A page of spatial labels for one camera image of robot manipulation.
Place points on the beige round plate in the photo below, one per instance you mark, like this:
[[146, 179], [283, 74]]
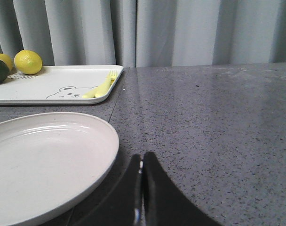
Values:
[[50, 162]]

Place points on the yellow plastic fork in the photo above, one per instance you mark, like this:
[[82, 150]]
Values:
[[102, 89]]

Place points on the white bear print tray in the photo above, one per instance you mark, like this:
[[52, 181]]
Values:
[[57, 85]]

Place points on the yellow plastic utensil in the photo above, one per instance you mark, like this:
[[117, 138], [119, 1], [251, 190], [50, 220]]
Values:
[[91, 93]]

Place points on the yellow lemon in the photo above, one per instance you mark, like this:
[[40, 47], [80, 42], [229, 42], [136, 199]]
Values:
[[28, 62], [7, 60]]

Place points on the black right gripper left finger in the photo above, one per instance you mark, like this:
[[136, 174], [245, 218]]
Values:
[[123, 206]]

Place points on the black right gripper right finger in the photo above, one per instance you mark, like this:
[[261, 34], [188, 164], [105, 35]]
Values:
[[164, 203]]

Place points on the grey curtain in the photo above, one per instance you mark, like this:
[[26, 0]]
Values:
[[145, 33]]

